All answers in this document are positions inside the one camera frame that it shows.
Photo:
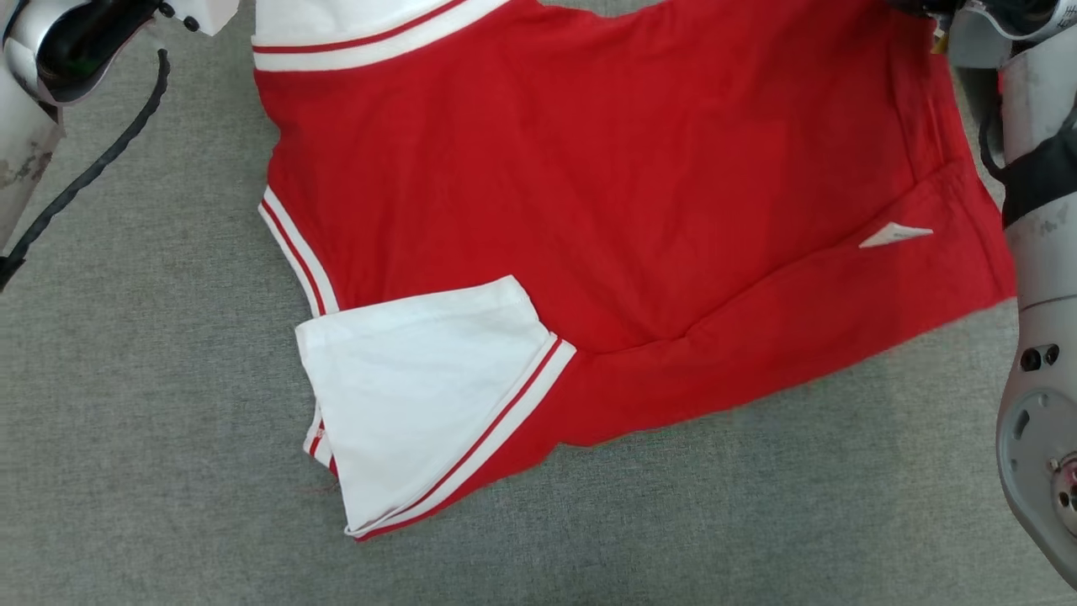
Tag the red garment with white trim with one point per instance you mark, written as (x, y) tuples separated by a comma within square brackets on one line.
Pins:
[(589, 168)]

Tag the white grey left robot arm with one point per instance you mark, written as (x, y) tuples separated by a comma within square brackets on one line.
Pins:
[(25, 151)]

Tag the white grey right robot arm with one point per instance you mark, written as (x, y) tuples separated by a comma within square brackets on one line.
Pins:
[(1043, 404)]

